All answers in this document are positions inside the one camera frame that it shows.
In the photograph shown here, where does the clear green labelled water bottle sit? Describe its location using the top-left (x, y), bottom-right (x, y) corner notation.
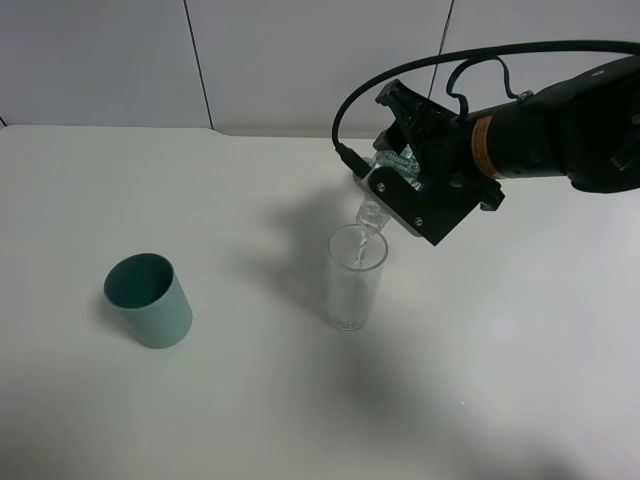
top-left (356, 146), bottom-right (422, 243)

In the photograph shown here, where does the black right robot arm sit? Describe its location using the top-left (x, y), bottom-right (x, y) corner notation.
top-left (376, 56), bottom-right (639, 217)

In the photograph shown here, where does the teal green plastic cup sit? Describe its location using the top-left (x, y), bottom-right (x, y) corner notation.
top-left (103, 253), bottom-right (193, 349)

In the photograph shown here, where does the clear tall drinking glass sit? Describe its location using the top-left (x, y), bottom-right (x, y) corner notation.
top-left (326, 224), bottom-right (389, 331)

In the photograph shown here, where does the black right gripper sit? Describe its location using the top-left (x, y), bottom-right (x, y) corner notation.
top-left (373, 79), bottom-right (504, 211)

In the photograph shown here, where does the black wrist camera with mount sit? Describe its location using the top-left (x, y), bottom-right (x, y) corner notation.
top-left (360, 167), bottom-right (480, 246)

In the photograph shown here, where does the black camera cable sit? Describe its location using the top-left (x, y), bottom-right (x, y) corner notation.
top-left (330, 39), bottom-right (640, 177)

